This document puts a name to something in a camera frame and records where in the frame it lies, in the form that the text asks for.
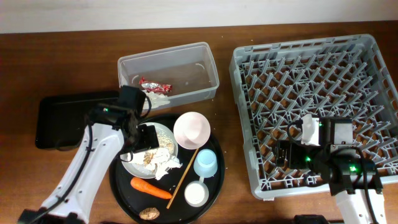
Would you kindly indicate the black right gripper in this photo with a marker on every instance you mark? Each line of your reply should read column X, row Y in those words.
column 293, row 146

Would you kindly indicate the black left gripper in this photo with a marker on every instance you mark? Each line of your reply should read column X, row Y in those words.
column 149, row 139

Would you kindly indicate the rice and peanut shells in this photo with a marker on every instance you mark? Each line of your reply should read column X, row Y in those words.
column 162, row 153

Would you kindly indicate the grey plate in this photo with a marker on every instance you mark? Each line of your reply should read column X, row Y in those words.
column 160, row 127

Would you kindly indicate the white tissue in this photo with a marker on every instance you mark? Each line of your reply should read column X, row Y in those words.
column 157, row 100
column 151, row 164

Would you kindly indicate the pink bowl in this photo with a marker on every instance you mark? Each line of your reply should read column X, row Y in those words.
column 192, row 130

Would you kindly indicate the red snack wrapper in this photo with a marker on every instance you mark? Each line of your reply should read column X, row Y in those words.
column 154, row 86

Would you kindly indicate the light blue cup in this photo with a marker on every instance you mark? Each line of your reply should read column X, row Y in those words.
column 205, row 164

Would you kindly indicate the white cup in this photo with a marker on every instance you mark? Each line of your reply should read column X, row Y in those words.
column 196, row 193

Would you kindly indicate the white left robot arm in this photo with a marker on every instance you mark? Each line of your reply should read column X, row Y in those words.
column 108, row 130

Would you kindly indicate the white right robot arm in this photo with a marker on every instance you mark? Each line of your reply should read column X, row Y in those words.
column 327, row 148

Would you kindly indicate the grey dishwasher rack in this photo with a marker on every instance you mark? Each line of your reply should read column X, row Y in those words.
column 274, row 85

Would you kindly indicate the orange carrot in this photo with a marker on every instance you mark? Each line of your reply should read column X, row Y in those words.
column 143, row 186

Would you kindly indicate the wooden chopstick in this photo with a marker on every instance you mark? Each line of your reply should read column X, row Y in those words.
column 182, row 178

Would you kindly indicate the round black tray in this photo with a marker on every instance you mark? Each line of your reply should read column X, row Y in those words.
column 132, row 201

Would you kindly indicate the brown walnut shell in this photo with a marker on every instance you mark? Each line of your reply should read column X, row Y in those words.
column 149, row 214

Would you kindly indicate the clear plastic bin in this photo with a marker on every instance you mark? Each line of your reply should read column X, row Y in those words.
column 190, row 69

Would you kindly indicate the black rectangular tray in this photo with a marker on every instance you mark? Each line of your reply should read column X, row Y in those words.
column 61, row 119

